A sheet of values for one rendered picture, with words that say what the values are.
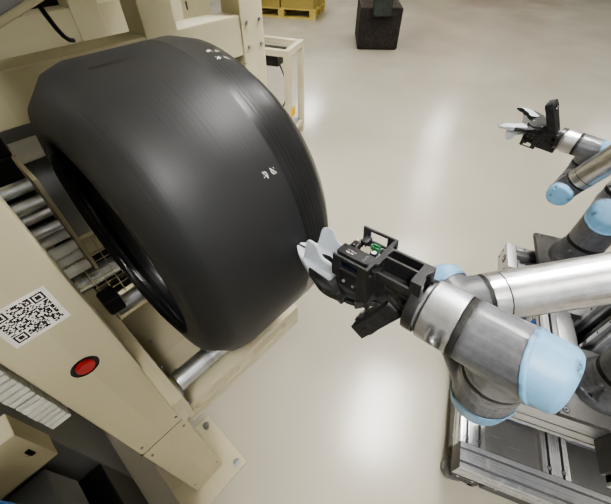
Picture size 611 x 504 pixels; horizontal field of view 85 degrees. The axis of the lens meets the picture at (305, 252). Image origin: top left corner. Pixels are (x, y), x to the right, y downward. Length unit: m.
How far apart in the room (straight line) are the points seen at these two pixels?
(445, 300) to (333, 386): 1.38
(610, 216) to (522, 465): 0.91
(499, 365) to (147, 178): 0.43
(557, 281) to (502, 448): 1.11
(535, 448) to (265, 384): 1.12
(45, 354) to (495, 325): 0.62
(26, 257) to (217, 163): 0.27
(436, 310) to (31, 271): 0.51
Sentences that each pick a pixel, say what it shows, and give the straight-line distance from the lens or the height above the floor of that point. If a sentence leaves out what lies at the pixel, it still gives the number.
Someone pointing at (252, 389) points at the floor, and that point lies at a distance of 1.75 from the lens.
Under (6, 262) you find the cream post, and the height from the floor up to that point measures 1.31.
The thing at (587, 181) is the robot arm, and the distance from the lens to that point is 1.37.
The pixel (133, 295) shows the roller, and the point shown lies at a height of 0.92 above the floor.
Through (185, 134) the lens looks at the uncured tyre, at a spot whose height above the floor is 1.42.
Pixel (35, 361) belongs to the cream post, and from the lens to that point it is 0.67.
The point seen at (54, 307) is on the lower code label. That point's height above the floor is 1.21.
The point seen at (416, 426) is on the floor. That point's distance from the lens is 1.75.
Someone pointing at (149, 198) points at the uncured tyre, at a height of 1.37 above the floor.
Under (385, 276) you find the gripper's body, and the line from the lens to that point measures 0.41.
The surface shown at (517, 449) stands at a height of 0.21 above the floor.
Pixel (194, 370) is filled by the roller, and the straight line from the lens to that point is 0.80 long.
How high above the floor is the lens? 1.62
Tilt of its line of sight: 47 degrees down
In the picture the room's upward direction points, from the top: straight up
